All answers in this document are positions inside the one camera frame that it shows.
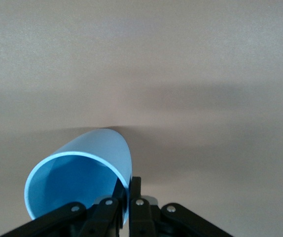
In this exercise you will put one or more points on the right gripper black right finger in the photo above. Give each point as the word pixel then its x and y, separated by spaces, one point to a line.
pixel 136 217

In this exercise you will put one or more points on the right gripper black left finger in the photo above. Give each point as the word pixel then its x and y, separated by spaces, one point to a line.
pixel 102 217

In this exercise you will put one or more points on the light blue plastic cup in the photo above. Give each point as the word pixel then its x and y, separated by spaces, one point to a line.
pixel 70 177

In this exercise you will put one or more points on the brown table cover sheet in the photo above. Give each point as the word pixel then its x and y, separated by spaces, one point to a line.
pixel 141 61

